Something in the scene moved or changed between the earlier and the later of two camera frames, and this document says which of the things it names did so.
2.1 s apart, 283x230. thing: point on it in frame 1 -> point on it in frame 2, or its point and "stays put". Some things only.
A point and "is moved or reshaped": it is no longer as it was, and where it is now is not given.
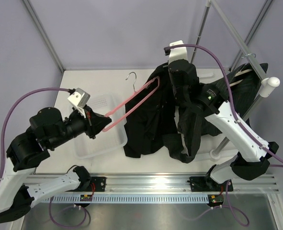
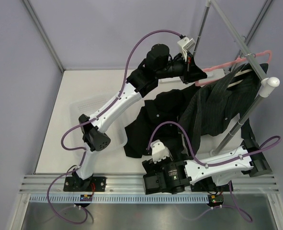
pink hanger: [133, 93] is moved or reshaped
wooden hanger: [239, 73] stays put
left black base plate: [96, 184] stays put
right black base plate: [207, 184] stays put
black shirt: [151, 115] is moved or reshaped
